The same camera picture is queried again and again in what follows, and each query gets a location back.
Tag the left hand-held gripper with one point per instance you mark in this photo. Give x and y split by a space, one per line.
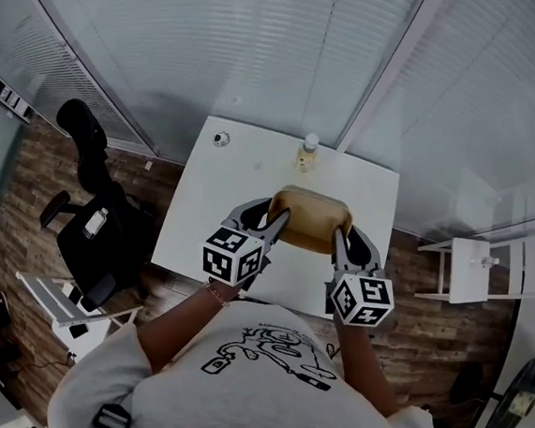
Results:
231 256

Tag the person's left forearm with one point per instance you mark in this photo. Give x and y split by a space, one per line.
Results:
184 324

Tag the black office chair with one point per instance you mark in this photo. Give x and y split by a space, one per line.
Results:
106 252

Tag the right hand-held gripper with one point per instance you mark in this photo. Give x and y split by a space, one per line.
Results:
362 298

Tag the white side table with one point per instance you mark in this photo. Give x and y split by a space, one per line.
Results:
466 274

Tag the yellow drink bottle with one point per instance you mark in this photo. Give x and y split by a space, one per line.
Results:
308 155

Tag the person's right forearm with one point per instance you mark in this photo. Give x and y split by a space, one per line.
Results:
363 364

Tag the white floor socket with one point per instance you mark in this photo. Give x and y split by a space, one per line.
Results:
149 165

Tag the tan cardboard box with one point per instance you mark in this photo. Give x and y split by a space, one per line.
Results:
312 218

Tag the clear bottle white label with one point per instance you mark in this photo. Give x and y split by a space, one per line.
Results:
95 223

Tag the white folding stool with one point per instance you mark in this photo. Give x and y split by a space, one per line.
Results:
59 303

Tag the clear plastic bottle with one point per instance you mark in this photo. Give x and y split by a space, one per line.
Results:
485 261

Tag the black round device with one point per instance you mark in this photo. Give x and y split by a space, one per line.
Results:
520 391

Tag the person's grey t-shirt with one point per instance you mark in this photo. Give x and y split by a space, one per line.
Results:
219 401

